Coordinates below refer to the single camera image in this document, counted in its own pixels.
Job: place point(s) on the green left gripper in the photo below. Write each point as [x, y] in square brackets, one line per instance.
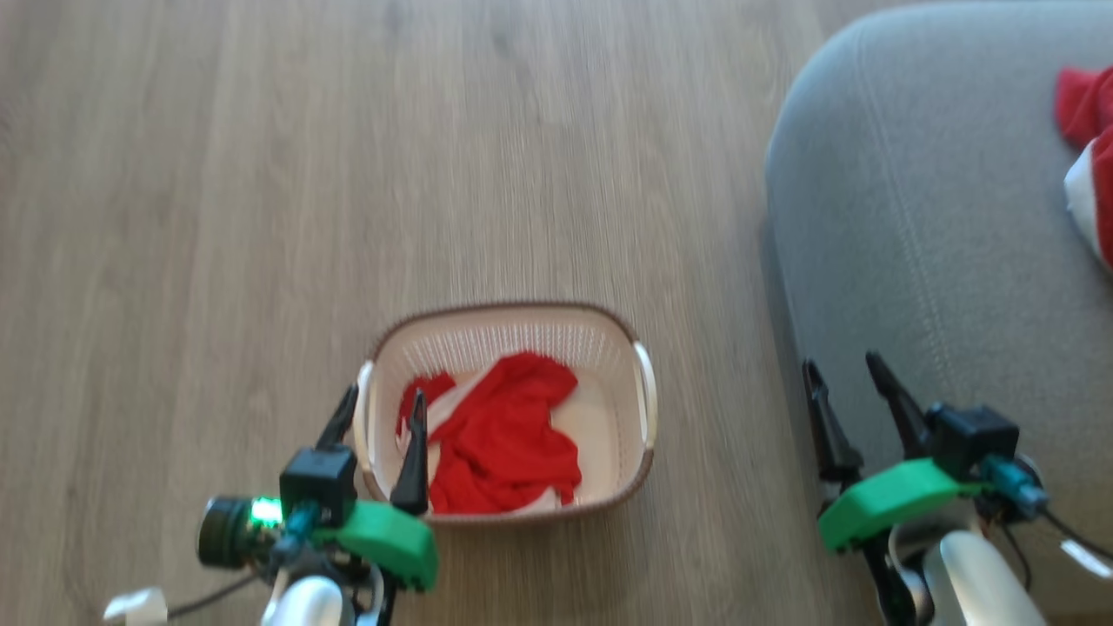
[391, 539]

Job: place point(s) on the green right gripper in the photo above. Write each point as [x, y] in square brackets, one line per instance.
[887, 500]

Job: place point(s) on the red and white garment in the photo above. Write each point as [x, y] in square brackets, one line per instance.
[1097, 113]
[504, 435]

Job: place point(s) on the white and grey left arm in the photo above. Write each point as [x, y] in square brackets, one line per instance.
[309, 609]

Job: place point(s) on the grey fabric sofa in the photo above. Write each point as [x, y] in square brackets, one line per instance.
[939, 217]

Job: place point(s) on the cream plastic laundry basket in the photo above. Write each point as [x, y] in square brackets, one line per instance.
[522, 335]

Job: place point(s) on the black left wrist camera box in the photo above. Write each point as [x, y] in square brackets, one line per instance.
[317, 482]

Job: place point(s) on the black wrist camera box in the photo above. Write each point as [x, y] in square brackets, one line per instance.
[317, 482]
[974, 439]

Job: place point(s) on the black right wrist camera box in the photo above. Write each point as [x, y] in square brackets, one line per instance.
[974, 439]

